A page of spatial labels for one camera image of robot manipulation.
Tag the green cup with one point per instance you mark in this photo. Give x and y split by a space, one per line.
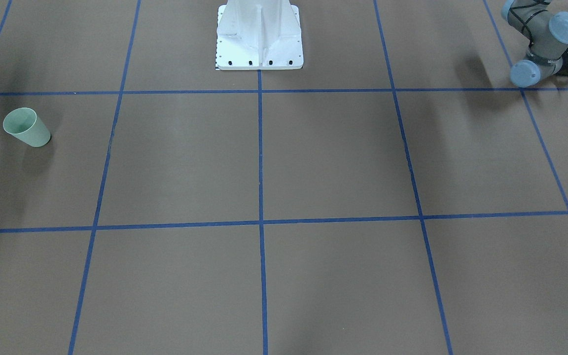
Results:
25 125

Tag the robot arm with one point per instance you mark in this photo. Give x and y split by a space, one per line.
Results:
547 34

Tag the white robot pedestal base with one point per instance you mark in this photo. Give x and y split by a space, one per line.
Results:
258 35

